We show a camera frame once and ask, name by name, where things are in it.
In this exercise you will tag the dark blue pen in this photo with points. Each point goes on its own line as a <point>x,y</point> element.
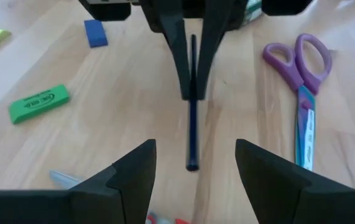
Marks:
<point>192,137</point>

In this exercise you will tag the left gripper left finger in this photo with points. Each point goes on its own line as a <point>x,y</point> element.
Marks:
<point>127,186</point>

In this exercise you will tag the green eraser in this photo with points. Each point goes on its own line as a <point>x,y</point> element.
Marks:
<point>38,104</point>

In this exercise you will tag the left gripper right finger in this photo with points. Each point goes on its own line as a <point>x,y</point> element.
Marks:
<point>267,186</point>

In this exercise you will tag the blue eraser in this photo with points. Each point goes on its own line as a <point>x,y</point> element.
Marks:
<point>95,33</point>

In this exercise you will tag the green yellow crayon box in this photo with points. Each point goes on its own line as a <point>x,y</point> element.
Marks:
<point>253,12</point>

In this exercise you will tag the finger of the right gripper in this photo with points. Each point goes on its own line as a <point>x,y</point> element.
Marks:
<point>214,37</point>
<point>171,31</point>

